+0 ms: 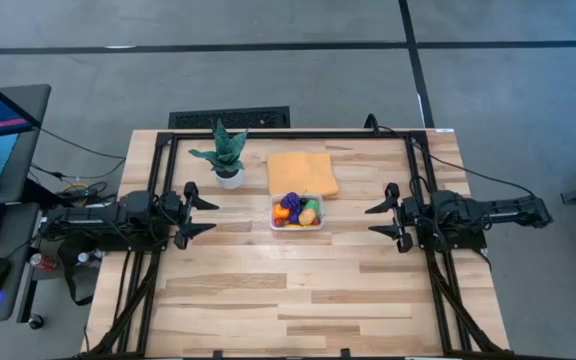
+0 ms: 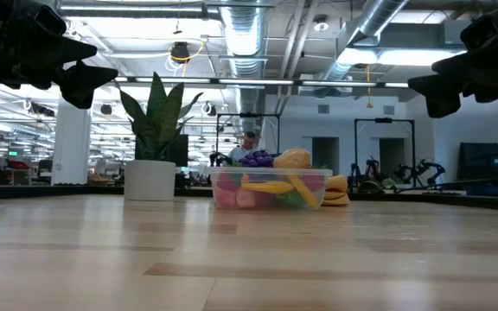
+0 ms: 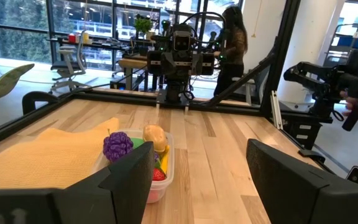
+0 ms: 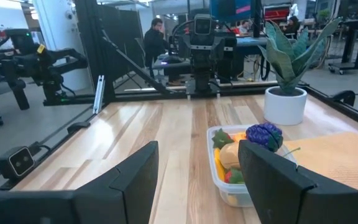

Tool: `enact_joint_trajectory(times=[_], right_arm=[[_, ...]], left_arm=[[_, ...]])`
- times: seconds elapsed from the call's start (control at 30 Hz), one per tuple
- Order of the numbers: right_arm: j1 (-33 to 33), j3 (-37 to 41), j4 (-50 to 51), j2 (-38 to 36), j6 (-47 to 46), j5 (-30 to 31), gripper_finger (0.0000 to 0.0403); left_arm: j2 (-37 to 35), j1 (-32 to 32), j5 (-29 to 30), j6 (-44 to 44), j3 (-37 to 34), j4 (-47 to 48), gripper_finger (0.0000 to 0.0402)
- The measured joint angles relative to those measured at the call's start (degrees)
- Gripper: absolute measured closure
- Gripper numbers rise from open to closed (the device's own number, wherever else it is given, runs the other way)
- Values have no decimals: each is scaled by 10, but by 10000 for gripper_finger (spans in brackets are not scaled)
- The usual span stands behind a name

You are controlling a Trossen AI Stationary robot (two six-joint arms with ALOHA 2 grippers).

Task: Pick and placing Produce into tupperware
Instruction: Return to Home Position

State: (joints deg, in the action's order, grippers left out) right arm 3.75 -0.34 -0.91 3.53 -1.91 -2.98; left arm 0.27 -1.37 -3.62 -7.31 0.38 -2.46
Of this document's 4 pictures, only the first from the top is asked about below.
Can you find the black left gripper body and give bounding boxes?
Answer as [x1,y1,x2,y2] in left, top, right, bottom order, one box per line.
[160,192,185,236]

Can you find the purple toy grapes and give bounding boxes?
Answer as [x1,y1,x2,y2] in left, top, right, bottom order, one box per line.
[280,191,303,212]

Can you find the black floor vent grille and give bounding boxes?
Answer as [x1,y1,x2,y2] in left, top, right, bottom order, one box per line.
[167,105,292,130]

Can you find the red soda can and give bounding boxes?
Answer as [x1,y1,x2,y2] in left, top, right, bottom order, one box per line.
[28,252,59,272]

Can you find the grey computer desk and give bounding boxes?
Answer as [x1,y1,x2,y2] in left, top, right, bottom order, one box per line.
[0,83,53,325]

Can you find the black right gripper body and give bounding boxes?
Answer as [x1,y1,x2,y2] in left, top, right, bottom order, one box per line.
[400,195,432,236]

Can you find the snake plant in white pot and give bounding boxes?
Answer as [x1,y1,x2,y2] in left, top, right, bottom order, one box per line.
[187,118,249,191]

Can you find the clear plastic tupperware container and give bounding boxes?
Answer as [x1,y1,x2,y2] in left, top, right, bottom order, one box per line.
[269,193,326,232]

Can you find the black aluminium table frame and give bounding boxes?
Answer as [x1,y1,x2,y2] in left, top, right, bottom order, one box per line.
[81,128,512,360]

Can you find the black desk cable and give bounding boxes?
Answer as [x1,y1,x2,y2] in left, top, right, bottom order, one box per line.
[32,127,128,161]

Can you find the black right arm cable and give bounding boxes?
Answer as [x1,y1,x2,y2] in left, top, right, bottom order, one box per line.
[409,139,538,199]

